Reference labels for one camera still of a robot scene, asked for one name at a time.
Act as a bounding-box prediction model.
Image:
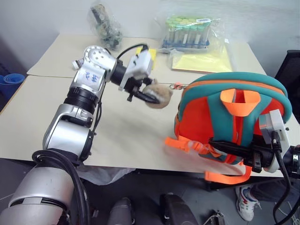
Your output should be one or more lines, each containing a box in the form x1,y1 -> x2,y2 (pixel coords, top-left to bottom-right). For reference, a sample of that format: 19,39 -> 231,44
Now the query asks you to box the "grey metal bracket on floor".
203,210 -> 226,225

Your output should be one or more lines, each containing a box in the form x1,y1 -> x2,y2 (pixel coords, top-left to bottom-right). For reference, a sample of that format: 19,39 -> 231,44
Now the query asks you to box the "black office chair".
274,50 -> 300,99

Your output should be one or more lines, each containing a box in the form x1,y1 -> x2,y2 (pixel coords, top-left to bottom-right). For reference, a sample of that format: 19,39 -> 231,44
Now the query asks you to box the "orange and teal backpack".
164,71 -> 293,185

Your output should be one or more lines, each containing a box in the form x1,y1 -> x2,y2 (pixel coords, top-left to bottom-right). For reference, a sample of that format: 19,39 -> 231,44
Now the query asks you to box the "bystander leg in jeans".
249,177 -> 300,203

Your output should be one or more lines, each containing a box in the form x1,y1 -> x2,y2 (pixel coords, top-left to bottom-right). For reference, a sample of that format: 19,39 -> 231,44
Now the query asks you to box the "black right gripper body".
243,134 -> 278,173

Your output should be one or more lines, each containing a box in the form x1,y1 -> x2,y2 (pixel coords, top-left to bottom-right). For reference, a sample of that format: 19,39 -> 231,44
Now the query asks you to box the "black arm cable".
270,131 -> 293,225
31,150 -> 91,225

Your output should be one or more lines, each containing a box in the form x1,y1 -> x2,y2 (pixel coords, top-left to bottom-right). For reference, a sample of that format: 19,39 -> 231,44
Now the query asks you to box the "bag of green-capped test tubes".
154,14 -> 229,54

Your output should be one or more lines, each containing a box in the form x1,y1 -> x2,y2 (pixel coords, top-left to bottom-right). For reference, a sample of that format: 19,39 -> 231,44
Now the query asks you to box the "dark rounded shape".
109,197 -> 136,225
159,193 -> 201,225

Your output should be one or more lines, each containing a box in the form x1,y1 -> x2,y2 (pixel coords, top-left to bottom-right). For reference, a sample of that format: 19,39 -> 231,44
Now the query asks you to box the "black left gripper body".
123,76 -> 153,102

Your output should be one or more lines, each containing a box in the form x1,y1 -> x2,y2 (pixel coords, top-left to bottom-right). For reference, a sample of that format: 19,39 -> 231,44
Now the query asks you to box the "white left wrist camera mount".
118,49 -> 154,91

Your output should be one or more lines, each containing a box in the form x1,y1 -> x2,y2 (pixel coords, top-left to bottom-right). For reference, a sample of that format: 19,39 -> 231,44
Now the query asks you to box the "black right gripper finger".
211,145 -> 250,157
208,139 -> 253,151

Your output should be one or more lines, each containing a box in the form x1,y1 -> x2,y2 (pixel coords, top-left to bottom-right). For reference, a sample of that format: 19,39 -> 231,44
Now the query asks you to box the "white sneaker of bystander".
235,186 -> 262,222

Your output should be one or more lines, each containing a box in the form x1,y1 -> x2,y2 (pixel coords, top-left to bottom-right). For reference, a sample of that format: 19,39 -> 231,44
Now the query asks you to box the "clear plastic bag under table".
76,164 -> 136,186

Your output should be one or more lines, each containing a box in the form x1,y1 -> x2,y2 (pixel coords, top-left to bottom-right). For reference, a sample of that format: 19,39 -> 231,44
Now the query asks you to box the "yellow paper in plastic sleeve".
168,44 -> 236,73

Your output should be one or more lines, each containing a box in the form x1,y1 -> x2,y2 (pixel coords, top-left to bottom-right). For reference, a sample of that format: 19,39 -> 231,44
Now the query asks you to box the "yellow flat box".
135,47 -> 158,70

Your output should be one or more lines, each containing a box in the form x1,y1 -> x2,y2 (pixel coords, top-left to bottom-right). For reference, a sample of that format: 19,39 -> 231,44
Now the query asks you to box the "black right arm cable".
270,131 -> 293,225

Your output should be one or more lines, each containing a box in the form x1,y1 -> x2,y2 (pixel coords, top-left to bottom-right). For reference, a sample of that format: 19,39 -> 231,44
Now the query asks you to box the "clear bag of green parts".
87,1 -> 124,50

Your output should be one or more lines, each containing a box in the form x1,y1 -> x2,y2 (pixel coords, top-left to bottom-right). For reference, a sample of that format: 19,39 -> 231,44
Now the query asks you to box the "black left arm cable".
31,150 -> 91,225

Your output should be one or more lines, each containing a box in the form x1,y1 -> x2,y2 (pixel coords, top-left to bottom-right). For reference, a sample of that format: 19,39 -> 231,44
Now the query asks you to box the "blue rolled mat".
0,73 -> 25,100

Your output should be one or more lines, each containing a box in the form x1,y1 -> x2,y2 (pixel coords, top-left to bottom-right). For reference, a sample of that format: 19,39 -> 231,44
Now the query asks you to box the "brown fluffy plush toy keychain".
142,79 -> 186,110

